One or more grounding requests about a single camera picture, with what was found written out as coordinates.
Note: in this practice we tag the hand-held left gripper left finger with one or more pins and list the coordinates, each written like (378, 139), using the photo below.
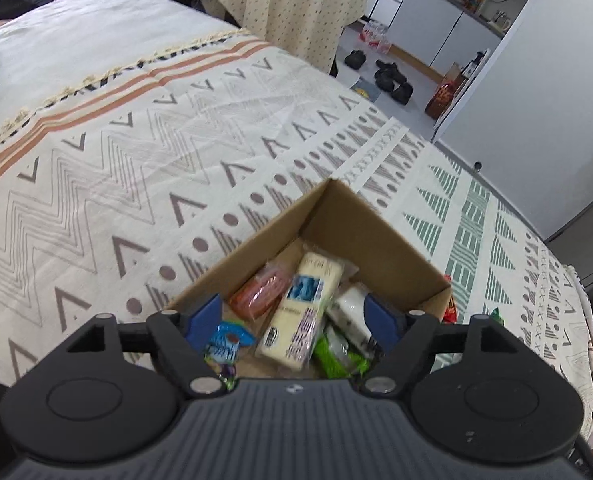
(204, 317)

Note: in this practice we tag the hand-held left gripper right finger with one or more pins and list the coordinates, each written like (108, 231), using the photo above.
(381, 320)

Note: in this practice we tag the black and white snack packet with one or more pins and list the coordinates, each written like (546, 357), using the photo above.
(349, 310)

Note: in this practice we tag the pink sausage packet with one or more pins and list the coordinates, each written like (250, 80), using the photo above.
(256, 292)

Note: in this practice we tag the red snack packet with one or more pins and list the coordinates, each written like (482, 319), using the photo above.
(450, 312)

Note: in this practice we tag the brown cardboard box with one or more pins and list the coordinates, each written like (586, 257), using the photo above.
(376, 240)

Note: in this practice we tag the long cream snack packet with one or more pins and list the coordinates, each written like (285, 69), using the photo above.
(296, 325)

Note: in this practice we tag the red bottle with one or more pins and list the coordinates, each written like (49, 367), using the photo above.
(439, 100)

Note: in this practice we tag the black slipper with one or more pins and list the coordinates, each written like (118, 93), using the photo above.
(402, 93)
(387, 80)
(355, 59)
(387, 66)

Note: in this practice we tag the blue floor mat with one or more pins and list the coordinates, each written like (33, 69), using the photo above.
(366, 91)

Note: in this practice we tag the brown carton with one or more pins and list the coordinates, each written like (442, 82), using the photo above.
(454, 75)

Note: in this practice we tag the black spray bottle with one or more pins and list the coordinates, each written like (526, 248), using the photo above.
(474, 64)

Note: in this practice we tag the pack of water bottles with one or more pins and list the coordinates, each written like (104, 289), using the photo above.
(375, 37)

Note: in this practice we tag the white bed sheet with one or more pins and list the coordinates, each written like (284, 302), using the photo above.
(76, 45)

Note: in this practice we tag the grey kitchen cabinet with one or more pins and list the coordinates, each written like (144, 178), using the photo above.
(426, 15)

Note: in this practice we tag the round table with dotted tablecloth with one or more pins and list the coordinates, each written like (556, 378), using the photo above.
(286, 10)

